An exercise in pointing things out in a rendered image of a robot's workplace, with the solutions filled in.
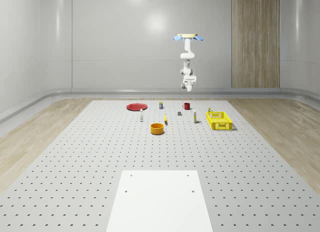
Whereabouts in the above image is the yellow basket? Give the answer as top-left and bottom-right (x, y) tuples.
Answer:
(206, 111), (234, 131)

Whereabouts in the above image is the red plate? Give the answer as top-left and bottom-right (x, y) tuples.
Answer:
(126, 103), (149, 112)

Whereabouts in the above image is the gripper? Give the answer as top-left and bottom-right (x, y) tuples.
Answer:
(182, 75), (198, 85)

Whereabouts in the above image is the drone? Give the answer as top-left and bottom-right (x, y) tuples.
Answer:
(173, 33), (204, 42)

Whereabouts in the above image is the yellow bowl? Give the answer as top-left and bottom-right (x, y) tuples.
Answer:
(150, 123), (165, 135)

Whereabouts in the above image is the white board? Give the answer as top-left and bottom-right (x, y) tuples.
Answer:
(106, 170), (214, 232)

